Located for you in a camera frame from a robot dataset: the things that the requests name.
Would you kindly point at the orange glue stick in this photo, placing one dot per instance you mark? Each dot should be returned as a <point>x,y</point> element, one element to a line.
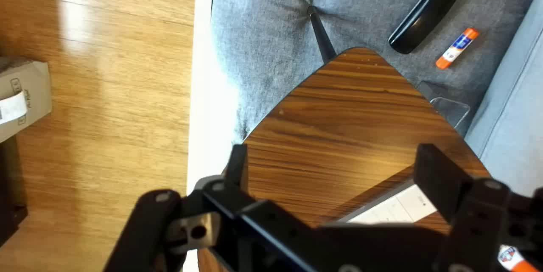
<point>511,258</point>
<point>457,48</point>

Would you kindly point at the clear plastic container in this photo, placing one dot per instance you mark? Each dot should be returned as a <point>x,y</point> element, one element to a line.
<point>453,110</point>

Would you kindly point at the light grey sofa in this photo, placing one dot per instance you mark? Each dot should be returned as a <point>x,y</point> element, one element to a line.
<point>513,127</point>

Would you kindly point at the grey rug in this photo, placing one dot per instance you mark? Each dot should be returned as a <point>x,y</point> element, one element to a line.
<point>263,30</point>

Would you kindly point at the black glasses case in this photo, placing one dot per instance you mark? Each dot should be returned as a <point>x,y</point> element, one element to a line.
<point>422,19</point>

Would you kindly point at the white remote control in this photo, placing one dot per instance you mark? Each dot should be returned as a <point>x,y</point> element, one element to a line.
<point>403,208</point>

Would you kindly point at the dark furniture piece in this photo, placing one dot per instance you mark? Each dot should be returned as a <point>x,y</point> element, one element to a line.
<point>9,195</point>

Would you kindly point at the cardboard box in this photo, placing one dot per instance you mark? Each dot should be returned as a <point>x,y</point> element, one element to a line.
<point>23,98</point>

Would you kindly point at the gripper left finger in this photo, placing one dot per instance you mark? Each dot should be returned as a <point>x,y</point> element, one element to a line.
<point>148,229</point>

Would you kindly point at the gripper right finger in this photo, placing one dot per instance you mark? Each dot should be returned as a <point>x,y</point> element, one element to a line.
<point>475,217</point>

